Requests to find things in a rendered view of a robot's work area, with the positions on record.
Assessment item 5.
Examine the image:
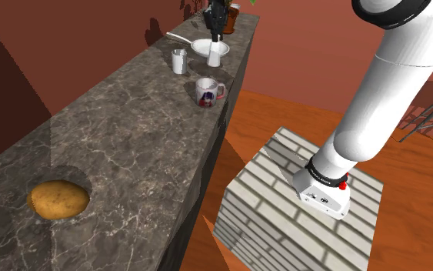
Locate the brown plant pot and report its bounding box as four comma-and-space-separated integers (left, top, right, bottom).
222, 3, 241, 35

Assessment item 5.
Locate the white frying pan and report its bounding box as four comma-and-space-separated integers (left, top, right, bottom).
165, 32, 231, 59

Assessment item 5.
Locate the white bottle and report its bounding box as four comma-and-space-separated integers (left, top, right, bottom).
207, 40, 223, 68

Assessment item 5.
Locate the plain white cup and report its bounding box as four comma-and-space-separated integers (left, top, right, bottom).
171, 49, 188, 75

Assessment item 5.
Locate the white mug with picture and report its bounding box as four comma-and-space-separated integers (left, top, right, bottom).
195, 77, 227, 109

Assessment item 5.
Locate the brick patterned robot stand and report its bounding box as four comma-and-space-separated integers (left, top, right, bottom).
212, 126, 385, 271

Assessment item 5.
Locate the brown potato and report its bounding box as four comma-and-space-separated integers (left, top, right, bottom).
26, 179, 91, 220

